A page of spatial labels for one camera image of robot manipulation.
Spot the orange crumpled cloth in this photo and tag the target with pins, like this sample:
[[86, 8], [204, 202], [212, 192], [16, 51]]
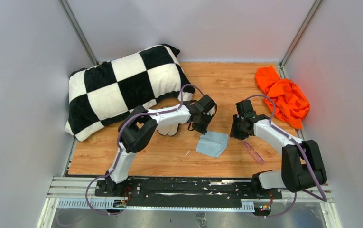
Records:
[[289, 103]]

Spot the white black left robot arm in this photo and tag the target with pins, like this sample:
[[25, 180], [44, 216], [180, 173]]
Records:
[[135, 133]]

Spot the pink transparent sunglasses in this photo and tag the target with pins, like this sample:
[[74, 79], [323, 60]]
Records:
[[253, 153]]

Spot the light blue cleaning cloth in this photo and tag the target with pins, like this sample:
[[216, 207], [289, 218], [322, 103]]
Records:
[[212, 144]]

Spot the black glasses case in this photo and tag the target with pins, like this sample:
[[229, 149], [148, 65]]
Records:
[[170, 130]]

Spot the aluminium frame rail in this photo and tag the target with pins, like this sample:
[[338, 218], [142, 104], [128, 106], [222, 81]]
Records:
[[78, 30]]

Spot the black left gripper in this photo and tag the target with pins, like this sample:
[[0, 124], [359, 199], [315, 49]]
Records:
[[202, 129]]

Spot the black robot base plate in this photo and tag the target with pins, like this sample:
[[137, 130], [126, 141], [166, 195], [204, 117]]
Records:
[[185, 192]]

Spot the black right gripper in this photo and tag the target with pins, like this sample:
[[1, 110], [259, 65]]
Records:
[[235, 132]]

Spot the black white checkered pillow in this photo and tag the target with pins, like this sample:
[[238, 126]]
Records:
[[108, 92]]

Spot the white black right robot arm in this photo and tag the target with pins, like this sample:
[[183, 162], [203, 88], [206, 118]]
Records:
[[302, 166]]

